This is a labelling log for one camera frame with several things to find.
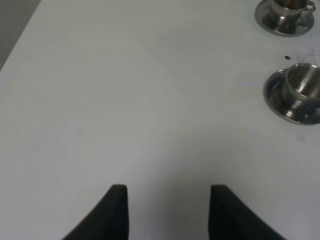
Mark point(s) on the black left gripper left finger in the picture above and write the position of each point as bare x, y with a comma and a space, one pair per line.
108, 220

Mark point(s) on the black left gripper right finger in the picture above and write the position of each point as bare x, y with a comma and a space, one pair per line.
230, 219

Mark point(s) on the near stainless steel saucer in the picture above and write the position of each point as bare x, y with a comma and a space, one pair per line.
272, 94

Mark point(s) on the stainless steel saucer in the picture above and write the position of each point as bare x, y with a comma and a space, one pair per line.
301, 27
272, 94

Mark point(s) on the near stainless steel teacup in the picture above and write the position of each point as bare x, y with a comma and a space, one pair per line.
301, 88

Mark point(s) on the stainless steel teacup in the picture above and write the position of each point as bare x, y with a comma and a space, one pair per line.
301, 88
285, 12

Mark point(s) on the far stainless steel saucer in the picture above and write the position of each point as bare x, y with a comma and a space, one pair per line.
301, 27

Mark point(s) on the far stainless steel teacup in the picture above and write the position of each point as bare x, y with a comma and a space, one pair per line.
285, 12

